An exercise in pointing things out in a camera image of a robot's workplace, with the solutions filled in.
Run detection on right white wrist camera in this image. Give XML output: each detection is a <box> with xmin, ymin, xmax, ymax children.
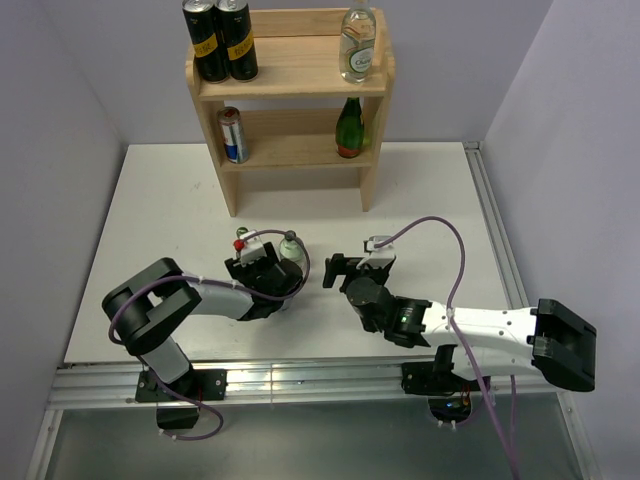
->
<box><xmin>358</xmin><ymin>235</ymin><xmax>396</xmax><ymax>269</ymax></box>

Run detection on aluminium rail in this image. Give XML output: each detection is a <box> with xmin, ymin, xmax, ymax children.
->
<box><xmin>463</xmin><ymin>142</ymin><xmax>530</xmax><ymax>308</ymax></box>
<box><xmin>47</xmin><ymin>352</ymin><xmax>576</xmax><ymax>407</ymax></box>

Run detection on right aluminium rail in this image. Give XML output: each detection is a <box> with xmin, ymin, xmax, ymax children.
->
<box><xmin>463</xmin><ymin>142</ymin><xmax>530</xmax><ymax>308</ymax></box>

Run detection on front aluminium rail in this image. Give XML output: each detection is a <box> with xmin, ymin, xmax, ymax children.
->
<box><xmin>47</xmin><ymin>352</ymin><xmax>576</xmax><ymax>407</ymax></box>

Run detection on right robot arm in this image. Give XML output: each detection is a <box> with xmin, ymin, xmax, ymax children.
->
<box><xmin>323</xmin><ymin>253</ymin><xmax>597</xmax><ymax>395</ymax></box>

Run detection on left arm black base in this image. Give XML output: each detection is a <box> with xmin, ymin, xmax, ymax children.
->
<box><xmin>134</xmin><ymin>369</ymin><xmax>227</xmax><ymax>432</ymax></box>

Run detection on right black tall can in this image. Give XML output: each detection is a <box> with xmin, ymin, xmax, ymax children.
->
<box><xmin>216</xmin><ymin>0</ymin><xmax>259</xmax><ymax>81</ymax></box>

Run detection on green glass bottle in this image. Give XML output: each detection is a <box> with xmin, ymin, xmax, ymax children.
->
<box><xmin>335</xmin><ymin>97</ymin><xmax>364</xmax><ymax>158</ymax></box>

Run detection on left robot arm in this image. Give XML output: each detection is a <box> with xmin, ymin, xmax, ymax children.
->
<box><xmin>102</xmin><ymin>242</ymin><xmax>309</xmax><ymax>399</ymax></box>

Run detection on left black tall can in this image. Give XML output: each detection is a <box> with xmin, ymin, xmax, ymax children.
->
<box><xmin>181</xmin><ymin>0</ymin><xmax>229</xmax><ymax>83</ymax></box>

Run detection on blue silver energy can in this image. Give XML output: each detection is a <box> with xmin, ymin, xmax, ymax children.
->
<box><xmin>217</xmin><ymin>106</ymin><xmax>249</xmax><ymax>164</ymax></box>

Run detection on clear bottle green cap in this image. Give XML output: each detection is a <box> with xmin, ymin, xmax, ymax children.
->
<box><xmin>278</xmin><ymin>230</ymin><xmax>306</xmax><ymax>268</ymax></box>

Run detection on black tall can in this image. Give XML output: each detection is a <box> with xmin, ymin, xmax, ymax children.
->
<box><xmin>216</xmin><ymin>0</ymin><xmax>259</xmax><ymax>81</ymax></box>
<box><xmin>181</xmin><ymin>0</ymin><xmax>229</xmax><ymax>83</ymax></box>

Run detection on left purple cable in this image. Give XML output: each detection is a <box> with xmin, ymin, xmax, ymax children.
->
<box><xmin>108</xmin><ymin>228</ymin><xmax>311</xmax><ymax>442</ymax></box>

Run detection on wooden three-tier shelf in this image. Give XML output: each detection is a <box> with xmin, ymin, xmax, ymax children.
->
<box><xmin>185</xmin><ymin>8</ymin><xmax>395</xmax><ymax>216</ymax></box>

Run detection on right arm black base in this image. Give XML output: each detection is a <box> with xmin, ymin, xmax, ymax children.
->
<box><xmin>401</xmin><ymin>361</ymin><xmax>480</xmax><ymax>397</ymax></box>

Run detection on clear soda bottle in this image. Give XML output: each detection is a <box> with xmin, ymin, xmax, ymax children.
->
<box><xmin>339</xmin><ymin>0</ymin><xmax>377</xmax><ymax>83</ymax></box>

